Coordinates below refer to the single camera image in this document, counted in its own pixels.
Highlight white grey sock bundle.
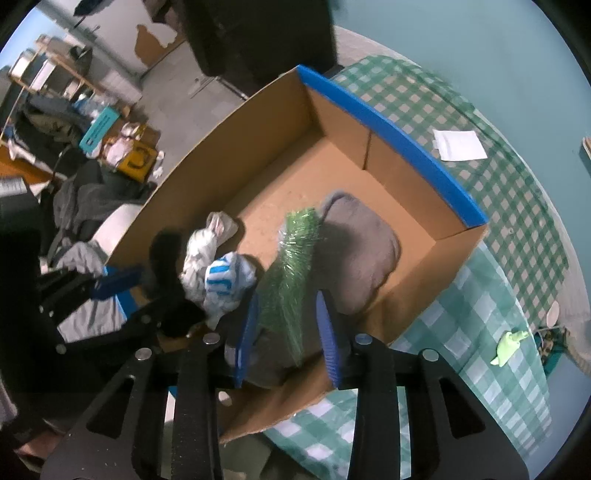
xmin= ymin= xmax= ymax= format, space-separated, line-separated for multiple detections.
xmin=180 ymin=228 xmax=218 ymax=301

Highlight cardboard box with blue trim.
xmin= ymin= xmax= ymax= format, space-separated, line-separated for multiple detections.
xmin=99 ymin=65 xmax=489 ymax=444

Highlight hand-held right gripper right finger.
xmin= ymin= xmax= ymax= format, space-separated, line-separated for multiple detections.
xmin=315 ymin=290 xmax=529 ymax=480

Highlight pile of dark clothes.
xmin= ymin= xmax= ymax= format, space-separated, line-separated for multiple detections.
xmin=9 ymin=97 xmax=155 ymax=259

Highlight blue white striped sock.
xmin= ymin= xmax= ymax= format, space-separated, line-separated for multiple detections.
xmin=203 ymin=251 xmax=257 ymax=324

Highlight olive green trousers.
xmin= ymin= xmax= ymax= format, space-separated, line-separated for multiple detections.
xmin=217 ymin=429 xmax=287 ymax=480

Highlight white paper sheet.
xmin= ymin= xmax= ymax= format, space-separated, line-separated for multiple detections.
xmin=433 ymin=130 xmax=487 ymax=161

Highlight teal box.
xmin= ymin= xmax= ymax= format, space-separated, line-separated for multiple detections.
xmin=79 ymin=105 xmax=118 ymax=158

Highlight white cloth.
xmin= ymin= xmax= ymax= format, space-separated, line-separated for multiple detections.
xmin=205 ymin=211 xmax=239 ymax=245

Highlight grey cloth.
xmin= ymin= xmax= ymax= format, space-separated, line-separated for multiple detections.
xmin=249 ymin=189 xmax=402 ymax=384

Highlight black cabinet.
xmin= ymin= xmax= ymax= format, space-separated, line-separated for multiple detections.
xmin=182 ymin=0 xmax=338 ymax=93

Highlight metal pot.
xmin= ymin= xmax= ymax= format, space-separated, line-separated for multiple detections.
xmin=9 ymin=51 xmax=43 ymax=80

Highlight light grey garment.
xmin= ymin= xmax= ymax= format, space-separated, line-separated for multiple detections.
xmin=46 ymin=242 xmax=127 ymax=343

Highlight teal basket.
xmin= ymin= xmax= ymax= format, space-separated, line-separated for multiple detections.
xmin=536 ymin=325 xmax=571 ymax=374

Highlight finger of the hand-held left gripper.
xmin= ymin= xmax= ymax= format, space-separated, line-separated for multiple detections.
xmin=55 ymin=300 xmax=160 ymax=357
xmin=39 ymin=264 xmax=144 ymax=324

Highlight black sock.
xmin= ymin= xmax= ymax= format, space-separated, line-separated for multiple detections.
xmin=148 ymin=231 xmax=206 ymax=337

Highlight green glitter sponge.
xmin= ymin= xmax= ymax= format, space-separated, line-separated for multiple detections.
xmin=256 ymin=208 xmax=321 ymax=363

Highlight yellow bag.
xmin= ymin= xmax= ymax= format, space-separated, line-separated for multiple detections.
xmin=104 ymin=124 xmax=160 ymax=183

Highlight green checked tablecloth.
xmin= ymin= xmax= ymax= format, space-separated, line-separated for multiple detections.
xmin=265 ymin=55 xmax=568 ymax=480

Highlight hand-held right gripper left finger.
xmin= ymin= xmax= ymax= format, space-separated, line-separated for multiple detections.
xmin=41 ymin=291 xmax=262 ymax=480

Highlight light green cloth scrap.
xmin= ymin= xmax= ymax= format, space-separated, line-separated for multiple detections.
xmin=490 ymin=329 xmax=529 ymax=367

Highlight wooden storage rack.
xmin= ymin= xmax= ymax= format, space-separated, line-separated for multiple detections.
xmin=0 ymin=37 xmax=139 ymax=139

